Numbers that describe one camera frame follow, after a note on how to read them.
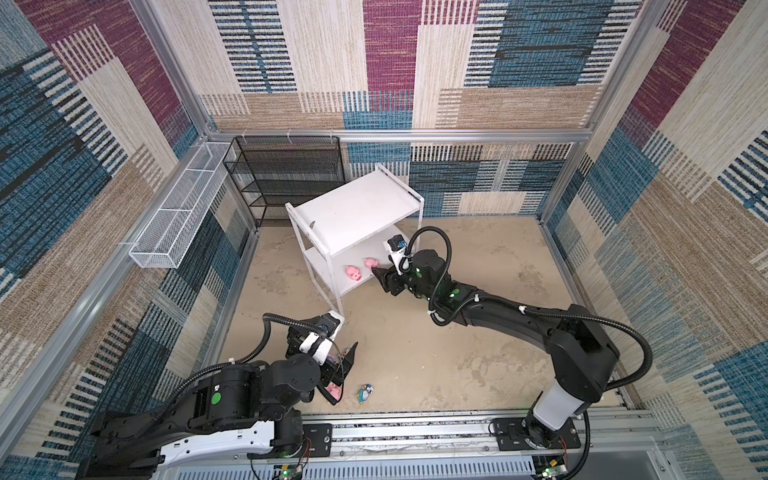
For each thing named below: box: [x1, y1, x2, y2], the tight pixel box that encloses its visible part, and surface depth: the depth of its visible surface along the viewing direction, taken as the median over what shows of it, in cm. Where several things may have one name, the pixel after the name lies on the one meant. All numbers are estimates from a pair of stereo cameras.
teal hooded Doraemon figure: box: [356, 384, 374, 405], surface depth 81 cm
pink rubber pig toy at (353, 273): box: [345, 266, 362, 281], surface depth 85 cm
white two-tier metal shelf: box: [284, 163, 425, 317], surface depth 80 cm
